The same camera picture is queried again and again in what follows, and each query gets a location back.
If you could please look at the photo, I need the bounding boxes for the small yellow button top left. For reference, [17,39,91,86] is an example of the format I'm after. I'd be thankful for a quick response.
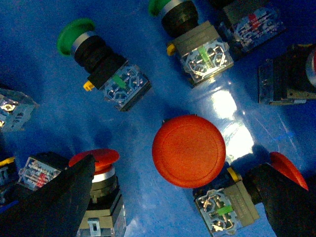
[0,84,39,133]

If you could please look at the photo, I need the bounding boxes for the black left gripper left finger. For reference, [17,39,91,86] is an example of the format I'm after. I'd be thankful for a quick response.
[0,155,95,237]

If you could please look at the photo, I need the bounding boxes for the red button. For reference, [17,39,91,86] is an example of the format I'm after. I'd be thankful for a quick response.
[69,149,126,237]
[258,44,316,105]
[152,115,226,188]

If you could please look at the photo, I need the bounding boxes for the green button centre right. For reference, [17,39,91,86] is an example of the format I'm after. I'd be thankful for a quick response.
[149,0,234,87]

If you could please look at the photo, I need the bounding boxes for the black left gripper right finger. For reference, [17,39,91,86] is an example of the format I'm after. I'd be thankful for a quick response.
[251,164,316,237]

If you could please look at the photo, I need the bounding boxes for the green button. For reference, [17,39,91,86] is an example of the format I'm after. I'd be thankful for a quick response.
[149,0,234,87]
[210,0,286,61]
[57,18,151,112]

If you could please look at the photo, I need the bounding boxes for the large blue centre bin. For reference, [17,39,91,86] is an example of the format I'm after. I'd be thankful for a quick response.
[0,0,316,237]

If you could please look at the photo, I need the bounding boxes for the yellow button left middle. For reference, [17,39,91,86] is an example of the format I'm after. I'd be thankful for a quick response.
[0,152,69,208]

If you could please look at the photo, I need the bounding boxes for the green button far right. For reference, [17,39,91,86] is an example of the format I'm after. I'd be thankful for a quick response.
[210,0,286,61]

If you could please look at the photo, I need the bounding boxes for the red button lying sideways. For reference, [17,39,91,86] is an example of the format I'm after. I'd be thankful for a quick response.
[193,152,312,237]

